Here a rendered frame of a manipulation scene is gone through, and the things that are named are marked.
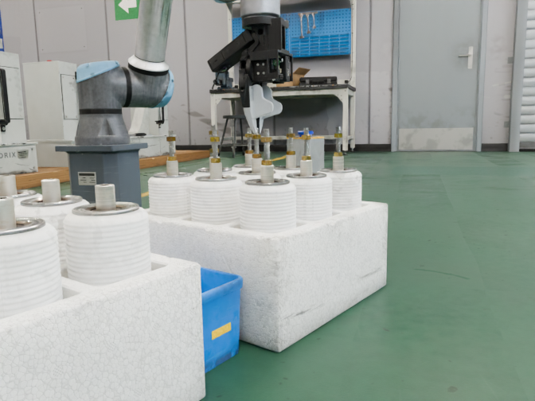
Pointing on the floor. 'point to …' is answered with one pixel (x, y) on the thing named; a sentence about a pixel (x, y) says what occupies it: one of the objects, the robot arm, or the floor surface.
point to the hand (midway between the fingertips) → (253, 126)
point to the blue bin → (220, 316)
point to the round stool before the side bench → (234, 134)
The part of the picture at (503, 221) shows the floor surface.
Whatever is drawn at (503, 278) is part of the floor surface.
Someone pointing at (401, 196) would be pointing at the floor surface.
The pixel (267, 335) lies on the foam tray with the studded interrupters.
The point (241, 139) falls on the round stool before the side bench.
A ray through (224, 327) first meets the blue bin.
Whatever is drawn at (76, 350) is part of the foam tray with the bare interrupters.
